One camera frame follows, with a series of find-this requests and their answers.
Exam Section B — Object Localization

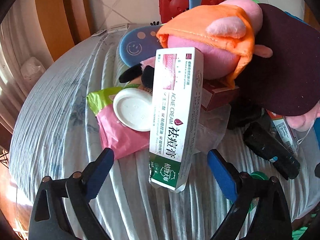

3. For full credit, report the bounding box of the pink plush pig orange dress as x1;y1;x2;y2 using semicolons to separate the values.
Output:
119;0;273;90

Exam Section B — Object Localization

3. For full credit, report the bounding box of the pink green wipes packet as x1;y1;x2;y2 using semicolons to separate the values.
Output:
86;87;150;159

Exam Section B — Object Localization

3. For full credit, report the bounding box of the dark cloth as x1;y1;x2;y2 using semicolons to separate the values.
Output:
226;97;267;130

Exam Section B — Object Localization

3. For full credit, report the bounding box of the red toy suitcase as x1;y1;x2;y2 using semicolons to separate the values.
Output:
159;0;225;23

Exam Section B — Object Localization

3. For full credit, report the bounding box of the white round lid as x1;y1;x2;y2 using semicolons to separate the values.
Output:
113;88;153;132

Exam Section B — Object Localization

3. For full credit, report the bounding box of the orange white box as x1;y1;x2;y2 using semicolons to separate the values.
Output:
266;109;299;155

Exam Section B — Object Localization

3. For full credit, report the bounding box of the crumpled clear plastic bag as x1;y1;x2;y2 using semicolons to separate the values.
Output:
21;56;47;87

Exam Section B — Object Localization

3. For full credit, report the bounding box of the white green cream box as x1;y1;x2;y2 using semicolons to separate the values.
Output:
148;47;204;193

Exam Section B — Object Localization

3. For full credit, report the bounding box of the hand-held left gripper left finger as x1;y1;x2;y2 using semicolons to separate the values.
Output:
28;148;115;240

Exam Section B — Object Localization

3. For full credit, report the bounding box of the dark red box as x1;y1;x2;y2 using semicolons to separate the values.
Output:
201;79;240;112

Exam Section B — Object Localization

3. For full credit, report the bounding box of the wooden wardrobe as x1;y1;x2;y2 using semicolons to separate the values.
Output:
0;0;92;130

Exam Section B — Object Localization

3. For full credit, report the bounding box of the black bottle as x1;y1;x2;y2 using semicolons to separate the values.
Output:
244;121;301;180

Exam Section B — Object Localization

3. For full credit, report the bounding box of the dark maroon cap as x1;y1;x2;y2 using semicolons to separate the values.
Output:
231;3;318;117

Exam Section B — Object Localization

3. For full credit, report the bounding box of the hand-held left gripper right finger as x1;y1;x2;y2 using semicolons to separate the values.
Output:
207;149;293;240

